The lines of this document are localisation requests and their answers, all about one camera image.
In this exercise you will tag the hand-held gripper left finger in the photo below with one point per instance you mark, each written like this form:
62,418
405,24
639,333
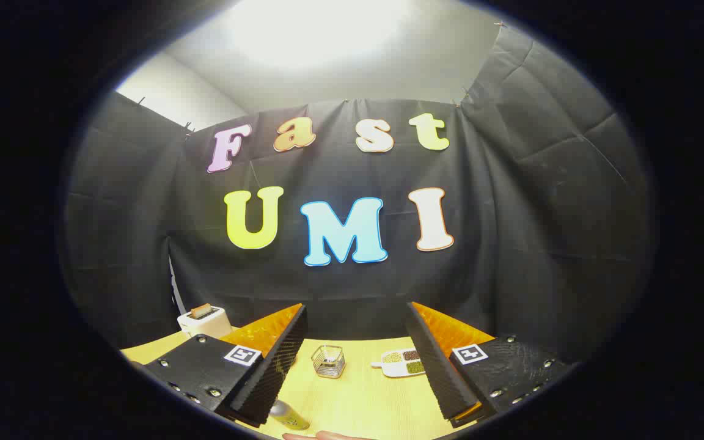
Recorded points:
266,373

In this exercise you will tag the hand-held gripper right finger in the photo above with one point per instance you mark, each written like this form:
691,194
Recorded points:
440,373

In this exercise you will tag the silver bottle with green label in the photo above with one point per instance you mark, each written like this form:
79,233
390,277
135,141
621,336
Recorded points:
288,416

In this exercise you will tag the white divided dish with seeds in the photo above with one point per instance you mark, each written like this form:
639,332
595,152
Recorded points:
402,363

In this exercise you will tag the white toaster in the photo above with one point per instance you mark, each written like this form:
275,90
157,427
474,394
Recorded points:
205,324

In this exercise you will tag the wooden table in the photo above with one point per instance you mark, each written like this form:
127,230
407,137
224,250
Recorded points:
358,400

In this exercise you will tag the toast slice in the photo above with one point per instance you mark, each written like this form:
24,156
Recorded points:
200,310

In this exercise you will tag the black backdrop cloth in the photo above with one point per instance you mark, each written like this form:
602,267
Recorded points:
511,244

